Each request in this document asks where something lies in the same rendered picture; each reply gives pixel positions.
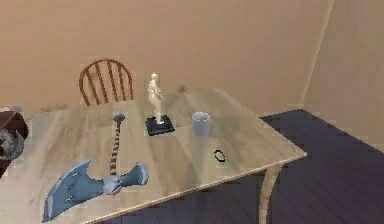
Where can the grey-blue cup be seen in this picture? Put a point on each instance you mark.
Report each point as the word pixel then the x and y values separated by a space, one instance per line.
pixel 200 124

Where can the dark brown round bin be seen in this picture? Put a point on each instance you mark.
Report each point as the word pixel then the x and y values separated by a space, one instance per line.
pixel 11 133

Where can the reddish wooden spindle chair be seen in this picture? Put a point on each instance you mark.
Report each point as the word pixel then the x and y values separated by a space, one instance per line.
pixel 105 83

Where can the light wooden table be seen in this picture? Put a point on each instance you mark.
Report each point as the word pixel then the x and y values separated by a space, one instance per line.
pixel 233 133

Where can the white figurine on black base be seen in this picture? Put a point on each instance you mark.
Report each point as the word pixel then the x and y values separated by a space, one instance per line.
pixel 155 100

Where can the blue grey battle axe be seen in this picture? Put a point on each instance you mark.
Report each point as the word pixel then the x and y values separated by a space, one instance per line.
pixel 86 186

